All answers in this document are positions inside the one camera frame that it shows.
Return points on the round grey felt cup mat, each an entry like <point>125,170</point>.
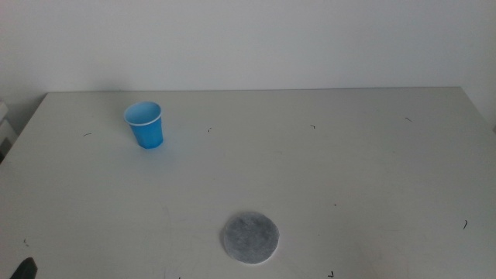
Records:
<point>251,238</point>

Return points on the blue plastic cup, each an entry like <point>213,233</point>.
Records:
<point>146,131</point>

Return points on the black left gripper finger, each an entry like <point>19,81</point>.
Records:
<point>26,270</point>

